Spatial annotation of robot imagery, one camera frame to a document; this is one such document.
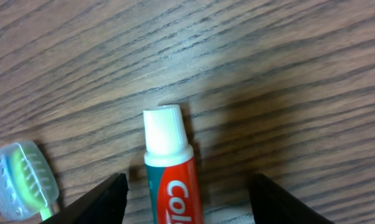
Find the green white toothbrush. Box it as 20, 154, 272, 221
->
0, 141, 59, 221

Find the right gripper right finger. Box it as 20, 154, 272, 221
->
249, 174, 333, 224

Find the Colgate toothpaste tube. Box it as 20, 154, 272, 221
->
143, 105, 204, 224

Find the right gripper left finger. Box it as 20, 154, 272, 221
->
42, 173, 128, 224

